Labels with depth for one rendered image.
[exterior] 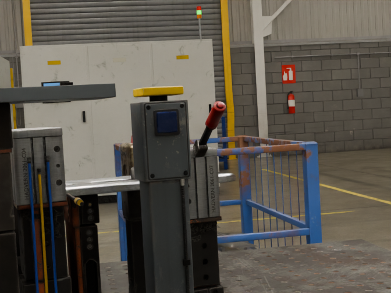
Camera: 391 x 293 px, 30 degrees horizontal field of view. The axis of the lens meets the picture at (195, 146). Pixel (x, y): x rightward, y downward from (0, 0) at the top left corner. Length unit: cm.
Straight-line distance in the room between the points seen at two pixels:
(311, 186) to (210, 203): 208
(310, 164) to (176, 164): 227
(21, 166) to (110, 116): 804
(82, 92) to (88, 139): 820
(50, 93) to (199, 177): 35
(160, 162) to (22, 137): 24
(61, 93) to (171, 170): 19
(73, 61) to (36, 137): 803
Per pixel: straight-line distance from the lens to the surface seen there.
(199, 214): 121
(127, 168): 157
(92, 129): 915
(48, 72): 915
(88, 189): 128
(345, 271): 189
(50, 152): 114
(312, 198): 329
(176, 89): 103
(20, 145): 114
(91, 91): 96
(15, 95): 95
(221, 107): 109
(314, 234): 331
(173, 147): 102
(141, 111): 101
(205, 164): 121
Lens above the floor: 113
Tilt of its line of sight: 3 degrees down
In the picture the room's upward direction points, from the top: 3 degrees counter-clockwise
